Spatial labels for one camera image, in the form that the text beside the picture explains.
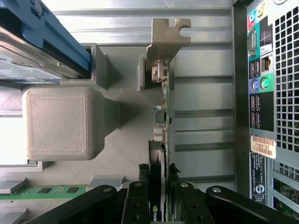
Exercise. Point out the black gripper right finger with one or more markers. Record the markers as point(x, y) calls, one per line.
point(194, 207)

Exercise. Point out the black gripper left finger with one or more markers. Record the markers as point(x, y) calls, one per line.
point(137, 205)

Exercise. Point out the green RAM stick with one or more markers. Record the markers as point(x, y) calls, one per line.
point(46, 190)

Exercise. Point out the grey printed parts rack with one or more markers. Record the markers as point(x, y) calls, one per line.
point(58, 121)

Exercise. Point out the black open PC case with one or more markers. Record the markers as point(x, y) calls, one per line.
point(240, 93)

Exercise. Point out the hard disk with blue bracket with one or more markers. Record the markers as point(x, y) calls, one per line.
point(58, 35)

